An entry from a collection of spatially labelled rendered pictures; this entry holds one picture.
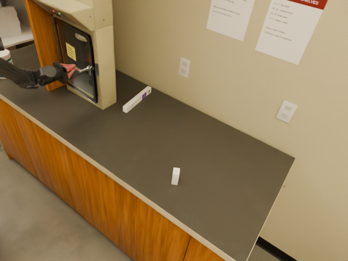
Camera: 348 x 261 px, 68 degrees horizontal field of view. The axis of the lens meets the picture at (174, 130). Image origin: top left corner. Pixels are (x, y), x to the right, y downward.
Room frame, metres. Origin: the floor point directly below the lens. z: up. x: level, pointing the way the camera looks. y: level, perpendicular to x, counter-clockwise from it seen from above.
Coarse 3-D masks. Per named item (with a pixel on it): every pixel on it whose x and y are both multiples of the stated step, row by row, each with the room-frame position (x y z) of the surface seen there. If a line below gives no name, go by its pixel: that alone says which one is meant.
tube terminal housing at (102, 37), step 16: (80, 0) 1.22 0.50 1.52; (96, 0) 1.20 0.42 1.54; (96, 16) 1.19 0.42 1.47; (112, 16) 1.36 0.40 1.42; (96, 32) 1.19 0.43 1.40; (112, 32) 1.28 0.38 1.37; (96, 48) 1.19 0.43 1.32; (112, 48) 1.27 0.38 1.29; (112, 64) 1.27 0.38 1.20; (112, 80) 1.26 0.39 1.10; (80, 96) 1.28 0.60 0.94; (112, 96) 1.25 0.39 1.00
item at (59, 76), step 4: (56, 64) 1.10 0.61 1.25; (60, 64) 1.10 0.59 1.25; (56, 68) 1.09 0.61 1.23; (60, 68) 1.09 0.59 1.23; (56, 72) 1.07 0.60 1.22; (60, 72) 1.08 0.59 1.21; (56, 76) 1.06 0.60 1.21; (60, 76) 1.08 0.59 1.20; (52, 80) 1.04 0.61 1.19; (56, 80) 1.06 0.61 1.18; (60, 80) 1.10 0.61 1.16; (64, 80) 1.09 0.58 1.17
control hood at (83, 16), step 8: (40, 0) 1.19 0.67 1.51; (48, 0) 1.19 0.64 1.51; (56, 0) 1.21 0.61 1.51; (64, 0) 1.22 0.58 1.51; (72, 0) 1.24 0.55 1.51; (56, 8) 1.14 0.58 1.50; (64, 8) 1.12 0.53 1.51; (72, 8) 1.13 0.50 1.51; (80, 8) 1.15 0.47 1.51; (88, 8) 1.16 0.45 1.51; (72, 16) 1.10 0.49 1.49; (80, 16) 1.12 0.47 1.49; (88, 16) 1.15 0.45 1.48; (80, 24) 1.16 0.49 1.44; (88, 24) 1.15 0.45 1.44
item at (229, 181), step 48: (0, 96) 1.20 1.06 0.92; (48, 96) 1.24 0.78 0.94; (96, 144) 0.90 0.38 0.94; (144, 144) 0.95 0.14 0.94; (192, 144) 1.00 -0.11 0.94; (240, 144) 1.05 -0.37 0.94; (144, 192) 0.66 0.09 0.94; (192, 192) 0.70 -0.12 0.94; (240, 192) 0.73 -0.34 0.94; (240, 240) 0.50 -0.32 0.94
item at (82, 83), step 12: (60, 24) 1.29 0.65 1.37; (60, 36) 1.30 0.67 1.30; (72, 36) 1.24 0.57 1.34; (84, 36) 1.18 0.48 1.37; (60, 48) 1.32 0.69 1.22; (84, 48) 1.18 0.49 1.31; (72, 60) 1.26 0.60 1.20; (84, 60) 1.19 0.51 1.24; (84, 72) 1.20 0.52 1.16; (72, 84) 1.28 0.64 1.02; (84, 84) 1.21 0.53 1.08; (84, 96) 1.22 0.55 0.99; (96, 96) 1.16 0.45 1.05
